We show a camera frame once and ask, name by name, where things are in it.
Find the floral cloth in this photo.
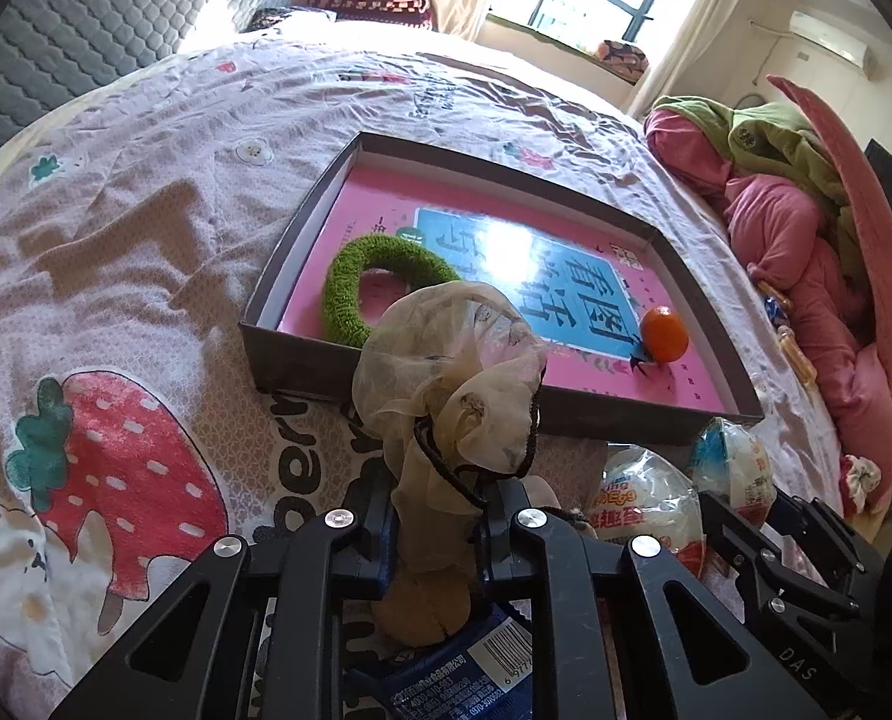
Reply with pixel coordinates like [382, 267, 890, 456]
[842, 454, 883, 520]

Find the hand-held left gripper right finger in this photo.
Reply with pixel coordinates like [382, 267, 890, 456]
[482, 478, 829, 720]

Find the beige organza hair scrunchie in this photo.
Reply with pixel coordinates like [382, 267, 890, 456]
[352, 281, 548, 646]

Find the coral red blanket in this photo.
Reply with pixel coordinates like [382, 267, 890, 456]
[767, 75, 892, 398]

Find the green blanket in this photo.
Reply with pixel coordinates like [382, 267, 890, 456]
[656, 94, 870, 278]

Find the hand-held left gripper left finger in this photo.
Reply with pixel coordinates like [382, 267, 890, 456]
[48, 476, 400, 720]

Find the grey quilted headboard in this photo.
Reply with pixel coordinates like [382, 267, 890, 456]
[0, 0, 319, 181]

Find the pink duvet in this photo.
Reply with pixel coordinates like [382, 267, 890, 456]
[644, 109, 892, 518]

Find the dark patterned pillow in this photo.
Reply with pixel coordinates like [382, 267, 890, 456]
[249, 7, 342, 35]

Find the small orange tangerine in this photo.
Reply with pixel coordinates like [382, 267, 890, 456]
[639, 305, 690, 362]

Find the maroon patterned folded blanket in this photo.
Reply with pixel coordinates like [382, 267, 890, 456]
[307, 0, 433, 32]

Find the green fuzzy hair scrunchie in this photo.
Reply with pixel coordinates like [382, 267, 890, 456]
[320, 235, 465, 350]

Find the dark cardboard box tray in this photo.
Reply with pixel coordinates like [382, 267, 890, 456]
[237, 131, 765, 451]

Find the yellow snack packet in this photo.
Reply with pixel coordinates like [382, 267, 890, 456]
[779, 330, 820, 387]

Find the blue snack packet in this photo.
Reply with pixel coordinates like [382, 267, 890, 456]
[341, 600, 538, 720]

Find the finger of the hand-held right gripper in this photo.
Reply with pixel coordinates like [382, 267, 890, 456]
[770, 493, 887, 580]
[699, 493, 861, 622]

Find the floral windowsill cushion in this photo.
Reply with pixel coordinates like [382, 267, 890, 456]
[596, 40, 651, 81]

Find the white air conditioner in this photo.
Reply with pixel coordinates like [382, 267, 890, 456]
[786, 11, 876, 77]

